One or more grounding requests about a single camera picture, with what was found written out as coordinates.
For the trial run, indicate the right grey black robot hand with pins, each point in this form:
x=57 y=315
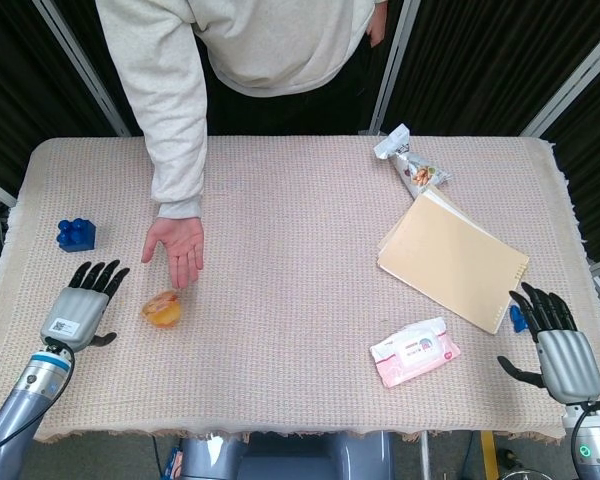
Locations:
x=560 y=340

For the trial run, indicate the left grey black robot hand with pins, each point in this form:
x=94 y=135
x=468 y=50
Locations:
x=82 y=305

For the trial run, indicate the person's right hand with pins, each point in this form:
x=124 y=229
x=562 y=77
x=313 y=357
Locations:
x=180 y=247

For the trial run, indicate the person's left hand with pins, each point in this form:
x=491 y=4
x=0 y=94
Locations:
x=377 y=27

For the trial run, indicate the orange jelly cup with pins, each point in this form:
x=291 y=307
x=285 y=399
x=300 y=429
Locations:
x=162 y=309

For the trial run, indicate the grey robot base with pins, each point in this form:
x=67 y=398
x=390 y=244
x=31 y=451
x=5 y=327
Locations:
x=285 y=455

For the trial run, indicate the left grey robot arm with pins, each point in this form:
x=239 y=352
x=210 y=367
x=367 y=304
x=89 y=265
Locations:
x=22 y=400

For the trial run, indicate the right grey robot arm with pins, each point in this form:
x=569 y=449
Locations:
x=597 y=440

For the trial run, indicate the person's right forearm grey sleeve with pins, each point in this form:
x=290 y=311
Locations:
x=165 y=100

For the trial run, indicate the small blue toy piece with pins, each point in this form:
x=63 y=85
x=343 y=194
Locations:
x=519 y=318

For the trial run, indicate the blue toy building block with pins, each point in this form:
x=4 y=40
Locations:
x=76 y=235

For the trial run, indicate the person's torso grey sweatshirt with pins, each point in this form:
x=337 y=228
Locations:
x=285 y=45

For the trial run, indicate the pink woven tablecloth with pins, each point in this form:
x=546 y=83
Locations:
x=290 y=280

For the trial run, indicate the tan spiral notebook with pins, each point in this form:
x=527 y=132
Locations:
x=452 y=255

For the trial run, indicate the white nut snack packet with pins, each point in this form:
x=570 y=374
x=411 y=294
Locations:
x=412 y=162

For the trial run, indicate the pink wet wipes pack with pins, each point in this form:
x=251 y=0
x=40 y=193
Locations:
x=415 y=352

